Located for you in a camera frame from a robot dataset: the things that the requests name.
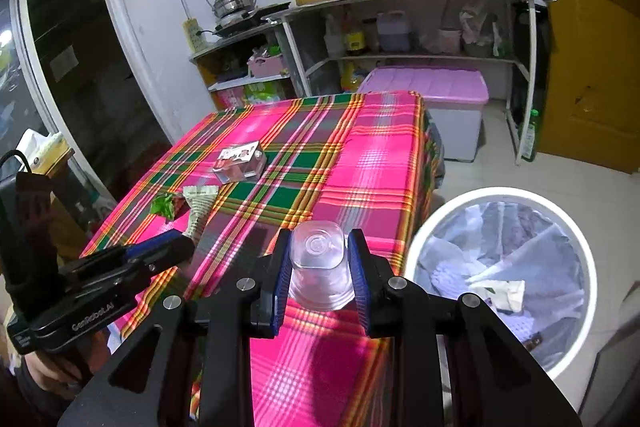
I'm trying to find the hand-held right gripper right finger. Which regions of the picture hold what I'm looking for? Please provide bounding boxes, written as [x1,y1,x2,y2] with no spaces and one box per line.
[347,228,583,427]

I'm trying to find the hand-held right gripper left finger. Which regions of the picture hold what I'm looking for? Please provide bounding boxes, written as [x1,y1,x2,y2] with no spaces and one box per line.
[57,229,293,427]

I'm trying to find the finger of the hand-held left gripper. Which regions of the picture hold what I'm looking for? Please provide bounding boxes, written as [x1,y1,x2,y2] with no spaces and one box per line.
[121,230,196,276]

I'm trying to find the clear plastic cup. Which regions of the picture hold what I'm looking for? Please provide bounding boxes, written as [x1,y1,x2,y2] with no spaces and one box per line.
[289,221,355,312]

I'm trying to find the white round waste bin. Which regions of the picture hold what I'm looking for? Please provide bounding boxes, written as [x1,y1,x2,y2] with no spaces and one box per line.
[402,187,598,380]

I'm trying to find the person's left hand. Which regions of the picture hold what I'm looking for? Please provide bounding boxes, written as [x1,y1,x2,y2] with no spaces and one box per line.
[17,337,108,395]

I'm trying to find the white green crumpled wrapper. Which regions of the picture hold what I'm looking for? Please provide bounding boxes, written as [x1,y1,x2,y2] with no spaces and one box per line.
[181,185,219,238]

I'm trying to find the pink plaid tablecloth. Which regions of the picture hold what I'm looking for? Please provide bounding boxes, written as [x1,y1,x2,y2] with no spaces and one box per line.
[80,91,443,427]

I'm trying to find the translucent bin liner bag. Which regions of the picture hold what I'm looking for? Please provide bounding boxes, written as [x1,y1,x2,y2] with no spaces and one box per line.
[417,202,583,370]

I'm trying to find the purple lid storage box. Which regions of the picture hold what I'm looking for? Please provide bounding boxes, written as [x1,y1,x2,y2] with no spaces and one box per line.
[359,66,489,162]

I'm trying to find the pink storage basket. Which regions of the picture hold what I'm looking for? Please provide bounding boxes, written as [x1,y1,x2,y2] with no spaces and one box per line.
[247,54,288,78]

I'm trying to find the low kitchen shelf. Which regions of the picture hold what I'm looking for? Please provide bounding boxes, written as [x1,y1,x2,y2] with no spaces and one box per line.
[189,29,293,110]

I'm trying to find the white power strip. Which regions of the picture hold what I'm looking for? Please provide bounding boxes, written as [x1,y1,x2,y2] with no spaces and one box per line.
[182,18,201,55]

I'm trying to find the green glass bottle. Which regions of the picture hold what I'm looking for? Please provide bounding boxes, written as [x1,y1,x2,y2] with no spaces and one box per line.
[522,109,540,159]

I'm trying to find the white plastic bottle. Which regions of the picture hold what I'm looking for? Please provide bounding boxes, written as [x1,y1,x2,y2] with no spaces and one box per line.
[325,14,346,58]

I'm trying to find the black induction cooker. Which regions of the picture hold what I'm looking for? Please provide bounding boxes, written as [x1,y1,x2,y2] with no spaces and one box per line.
[215,2,291,32]

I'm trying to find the yellow label oil bottle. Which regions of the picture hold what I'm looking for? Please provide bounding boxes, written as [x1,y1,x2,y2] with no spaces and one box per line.
[345,9,366,55]

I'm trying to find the purple plastic jug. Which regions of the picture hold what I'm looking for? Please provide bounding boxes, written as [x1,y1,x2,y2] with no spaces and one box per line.
[377,11,412,52]

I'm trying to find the steel pot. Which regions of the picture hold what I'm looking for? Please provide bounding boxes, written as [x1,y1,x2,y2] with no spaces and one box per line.
[212,0,257,20]

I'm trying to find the pink plastic basin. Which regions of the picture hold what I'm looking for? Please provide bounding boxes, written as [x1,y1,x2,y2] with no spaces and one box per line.
[435,28,463,54]

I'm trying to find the crumpled plastic bags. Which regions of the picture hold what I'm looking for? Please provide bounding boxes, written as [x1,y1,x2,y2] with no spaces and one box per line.
[460,2,501,58]

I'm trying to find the yellow wooden door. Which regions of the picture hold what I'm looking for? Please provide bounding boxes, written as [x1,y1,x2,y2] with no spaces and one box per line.
[525,0,640,172]

